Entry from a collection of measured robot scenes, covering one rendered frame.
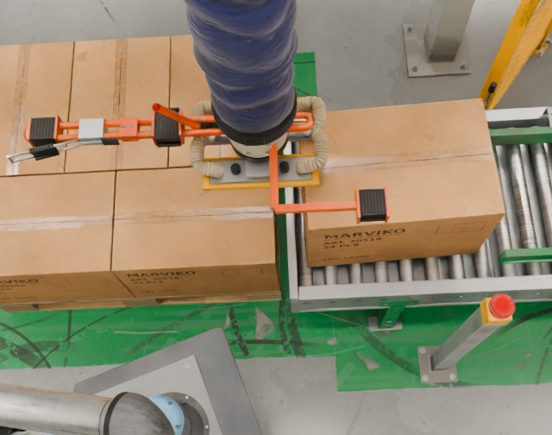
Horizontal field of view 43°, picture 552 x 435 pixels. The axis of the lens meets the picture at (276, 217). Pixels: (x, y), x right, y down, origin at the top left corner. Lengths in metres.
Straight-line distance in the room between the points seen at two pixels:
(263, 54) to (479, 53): 2.25
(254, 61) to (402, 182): 0.85
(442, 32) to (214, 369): 1.89
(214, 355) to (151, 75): 1.21
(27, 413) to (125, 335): 1.59
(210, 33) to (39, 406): 0.82
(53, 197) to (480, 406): 1.88
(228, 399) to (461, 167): 1.01
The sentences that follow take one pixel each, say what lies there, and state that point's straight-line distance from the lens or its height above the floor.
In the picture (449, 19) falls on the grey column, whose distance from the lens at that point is 3.27.
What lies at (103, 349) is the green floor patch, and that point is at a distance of 3.10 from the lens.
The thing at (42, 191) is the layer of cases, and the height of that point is 0.54.
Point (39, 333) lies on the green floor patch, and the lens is 3.21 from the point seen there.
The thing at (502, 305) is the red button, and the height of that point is 1.04.
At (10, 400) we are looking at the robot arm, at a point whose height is 1.49.
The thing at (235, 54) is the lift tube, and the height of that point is 1.72.
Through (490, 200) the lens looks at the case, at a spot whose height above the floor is 0.95.
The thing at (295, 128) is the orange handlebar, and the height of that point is 1.22.
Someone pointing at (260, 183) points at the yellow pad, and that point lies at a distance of 2.00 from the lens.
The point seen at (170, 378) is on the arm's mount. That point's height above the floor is 0.77.
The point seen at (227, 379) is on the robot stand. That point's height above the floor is 0.75.
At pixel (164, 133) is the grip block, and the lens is 1.97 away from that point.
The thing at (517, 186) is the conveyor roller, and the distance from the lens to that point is 2.71.
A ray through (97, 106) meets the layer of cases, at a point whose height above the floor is 0.54.
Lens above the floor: 2.93
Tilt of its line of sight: 69 degrees down
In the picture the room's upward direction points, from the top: 7 degrees counter-clockwise
